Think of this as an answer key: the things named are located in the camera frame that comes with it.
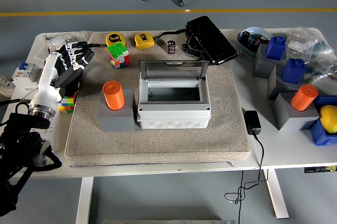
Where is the small puzzle cube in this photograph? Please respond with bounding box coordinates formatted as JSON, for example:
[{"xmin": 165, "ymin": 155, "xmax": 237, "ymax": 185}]
[{"xmin": 57, "ymin": 92, "xmax": 77, "ymax": 114}]

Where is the clear bag with beige parts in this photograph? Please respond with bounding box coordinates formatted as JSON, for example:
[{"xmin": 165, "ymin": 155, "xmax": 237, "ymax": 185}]
[{"xmin": 285, "ymin": 26, "xmax": 321, "ymax": 53}]

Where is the white circuit breaker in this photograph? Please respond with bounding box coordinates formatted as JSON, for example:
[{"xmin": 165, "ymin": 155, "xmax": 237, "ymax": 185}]
[{"xmin": 12, "ymin": 61, "xmax": 44, "ymax": 87}]

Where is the yellow tape measure white label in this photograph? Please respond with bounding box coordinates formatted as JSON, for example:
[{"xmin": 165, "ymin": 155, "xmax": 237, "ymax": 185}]
[{"xmin": 88, "ymin": 32, "xmax": 125, "ymax": 48}]

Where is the blue plastic bin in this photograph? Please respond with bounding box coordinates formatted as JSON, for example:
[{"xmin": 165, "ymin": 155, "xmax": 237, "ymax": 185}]
[{"xmin": 301, "ymin": 95, "xmax": 337, "ymax": 147}]

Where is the large twisted puzzle cube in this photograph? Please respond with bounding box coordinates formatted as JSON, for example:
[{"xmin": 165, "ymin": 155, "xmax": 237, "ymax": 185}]
[{"xmin": 106, "ymin": 43, "xmax": 131, "ymax": 70}]

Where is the black power adapter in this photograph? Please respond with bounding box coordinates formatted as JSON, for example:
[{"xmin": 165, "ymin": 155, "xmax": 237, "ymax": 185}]
[{"xmin": 244, "ymin": 110, "xmax": 262, "ymax": 135}]

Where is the light blue bowl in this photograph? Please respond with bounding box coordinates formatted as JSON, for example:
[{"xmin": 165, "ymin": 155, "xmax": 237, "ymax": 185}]
[{"xmin": 236, "ymin": 26, "xmax": 274, "ymax": 57}]

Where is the grey-brown mat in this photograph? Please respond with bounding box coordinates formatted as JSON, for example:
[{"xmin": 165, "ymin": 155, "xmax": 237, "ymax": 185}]
[{"xmin": 64, "ymin": 31, "xmax": 251, "ymax": 167}]

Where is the black zip pouch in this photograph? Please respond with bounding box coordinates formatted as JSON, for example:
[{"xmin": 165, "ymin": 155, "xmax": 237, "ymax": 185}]
[{"xmin": 181, "ymin": 15, "xmax": 239, "ymax": 66}]

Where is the orange cylinder battery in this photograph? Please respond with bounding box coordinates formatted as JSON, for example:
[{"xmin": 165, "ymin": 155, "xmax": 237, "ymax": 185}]
[
  {"xmin": 291, "ymin": 84, "xmax": 319, "ymax": 111},
  {"xmin": 102, "ymin": 81, "xmax": 126, "ymax": 111}
]

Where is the yellow tape measure black label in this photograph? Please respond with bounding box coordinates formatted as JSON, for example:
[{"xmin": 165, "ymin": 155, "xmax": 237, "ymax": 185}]
[{"xmin": 134, "ymin": 28, "xmax": 186, "ymax": 51}]

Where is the grey plastic junction box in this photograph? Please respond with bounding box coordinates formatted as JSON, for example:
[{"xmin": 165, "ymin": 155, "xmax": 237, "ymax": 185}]
[{"xmin": 136, "ymin": 77, "xmax": 212, "ymax": 130}]

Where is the yellow lemon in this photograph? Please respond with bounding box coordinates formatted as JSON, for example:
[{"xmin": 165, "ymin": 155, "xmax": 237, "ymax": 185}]
[{"xmin": 319, "ymin": 104, "xmax": 337, "ymax": 134}]

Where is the grey block holder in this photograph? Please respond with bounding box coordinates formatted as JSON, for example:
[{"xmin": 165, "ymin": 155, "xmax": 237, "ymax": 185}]
[
  {"xmin": 272, "ymin": 92, "xmax": 321, "ymax": 131},
  {"xmin": 267, "ymin": 65, "xmax": 306, "ymax": 101},
  {"xmin": 253, "ymin": 44, "xmax": 288, "ymax": 79}
]

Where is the clear bag with green parts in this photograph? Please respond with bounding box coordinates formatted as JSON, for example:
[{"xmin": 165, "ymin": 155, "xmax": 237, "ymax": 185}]
[{"xmin": 302, "ymin": 50, "xmax": 337, "ymax": 85}]

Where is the black table control panel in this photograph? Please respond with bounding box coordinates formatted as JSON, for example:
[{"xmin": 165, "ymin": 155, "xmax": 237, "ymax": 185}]
[{"xmin": 304, "ymin": 165, "xmax": 337, "ymax": 174}]

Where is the grey block with round hole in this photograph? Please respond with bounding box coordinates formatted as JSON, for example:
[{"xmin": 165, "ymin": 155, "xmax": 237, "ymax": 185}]
[{"xmin": 97, "ymin": 89, "xmax": 137, "ymax": 132}]

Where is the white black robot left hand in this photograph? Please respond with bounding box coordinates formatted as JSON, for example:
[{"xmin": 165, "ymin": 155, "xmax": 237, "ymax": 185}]
[{"xmin": 29, "ymin": 41, "xmax": 95, "ymax": 109}]

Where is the white table leg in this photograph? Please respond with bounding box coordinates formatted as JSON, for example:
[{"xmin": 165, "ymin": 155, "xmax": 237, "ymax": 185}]
[
  {"xmin": 76, "ymin": 176, "xmax": 95, "ymax": 224},
  {"xmin": 265, "ymin": 168, "xmax": 290, "ymax": 219}
]

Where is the blue plastic block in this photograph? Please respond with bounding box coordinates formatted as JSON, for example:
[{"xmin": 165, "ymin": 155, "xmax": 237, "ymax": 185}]
[
  {"xmin": 265, "ymin": 36, "xmax": 286, "ymax": 61},
  {"xmin": 282, "ymin": 58, "xmax": 306, "ymax": 84}
]

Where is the black adapter cord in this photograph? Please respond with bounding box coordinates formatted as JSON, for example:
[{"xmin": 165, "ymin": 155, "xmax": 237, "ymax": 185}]
[{"xmin": 224, "ymin": 133, "xmax": 270, "ymax": 224}]

